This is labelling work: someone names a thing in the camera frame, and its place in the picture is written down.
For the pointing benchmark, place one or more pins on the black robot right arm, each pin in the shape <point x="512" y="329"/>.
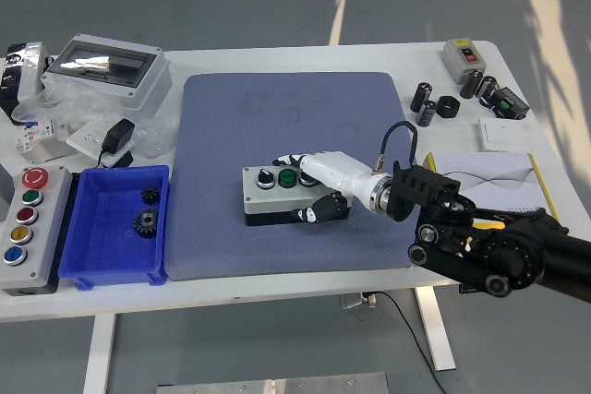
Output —
<point x="508" y="255"/>

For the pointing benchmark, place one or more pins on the clear plastic bag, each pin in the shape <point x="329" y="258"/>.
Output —
<point x="157" y="135"/>

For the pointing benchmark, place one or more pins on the black table control panel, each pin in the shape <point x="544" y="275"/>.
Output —
<point x="465" y="290"/>

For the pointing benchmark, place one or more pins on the grey metal box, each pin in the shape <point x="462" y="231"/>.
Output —
<point x="4" y="186"/>

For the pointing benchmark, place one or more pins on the grey-blue table mat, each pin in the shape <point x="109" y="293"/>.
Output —
<point x="221" y="237"/>

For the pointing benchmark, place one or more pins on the white enclosure with clear lid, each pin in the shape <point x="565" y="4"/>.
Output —
<point x="148" y="85"/>

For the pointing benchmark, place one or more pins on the silver metal plate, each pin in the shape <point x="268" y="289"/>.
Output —
<point x="277" y="385"/>

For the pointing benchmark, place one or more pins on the small black bevel gear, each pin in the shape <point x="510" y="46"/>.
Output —
<point x="150" y="195"/>

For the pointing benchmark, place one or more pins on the white wall switch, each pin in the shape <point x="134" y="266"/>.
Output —
<point x="503" y="134"/>

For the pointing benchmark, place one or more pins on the white circuit breaker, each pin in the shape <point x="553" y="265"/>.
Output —
<point x="37" y="133"/>

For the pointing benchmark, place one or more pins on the large black bevel gear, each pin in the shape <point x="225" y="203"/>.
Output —
<point x="146" y="224"/>

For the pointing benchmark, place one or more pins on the white table leg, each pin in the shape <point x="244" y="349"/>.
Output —
<point x="99" y="357"/>
<point x="436" y="338"/>

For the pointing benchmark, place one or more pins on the black hex nut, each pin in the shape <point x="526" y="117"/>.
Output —
<point x="442" y="110"/>

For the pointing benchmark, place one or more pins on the black cylindrical capacitor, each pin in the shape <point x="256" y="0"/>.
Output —
<point x="426" y="113"/>
<point x="486" y="89"/>
<point x="421" y="98"/>
<point x="471" y="84"/>

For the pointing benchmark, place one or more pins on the five-button grey control box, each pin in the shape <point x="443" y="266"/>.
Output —
<point x="46" y="251"/>

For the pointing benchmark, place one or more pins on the black power adapter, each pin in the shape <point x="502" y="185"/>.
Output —
<point x="117" y="135"/>

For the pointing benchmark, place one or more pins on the black module with green terminal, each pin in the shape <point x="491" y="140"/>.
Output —
<point x="510" y="103"/>

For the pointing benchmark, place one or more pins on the grey two-button switch box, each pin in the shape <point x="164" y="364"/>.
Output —
<point x="454" y="59"/>

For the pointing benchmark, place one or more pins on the blue plastic bin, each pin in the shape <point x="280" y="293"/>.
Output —
<point x="101" y="255"/>

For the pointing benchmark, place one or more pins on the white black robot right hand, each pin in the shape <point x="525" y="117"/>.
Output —
<point x="332" y="170"/>

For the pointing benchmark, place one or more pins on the four-button grey control box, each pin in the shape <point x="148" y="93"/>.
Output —
<point x="258" y="202"/>

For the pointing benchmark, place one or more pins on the grey under-table bracket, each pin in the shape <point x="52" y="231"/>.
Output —
<point x="355" y="302"/>

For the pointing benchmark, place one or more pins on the yellow and white cardboard box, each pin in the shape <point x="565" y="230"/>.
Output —
<point x="485" y="168"/>

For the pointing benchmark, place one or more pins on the white and black device box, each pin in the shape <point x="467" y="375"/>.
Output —
<point x="32" y="71"/>

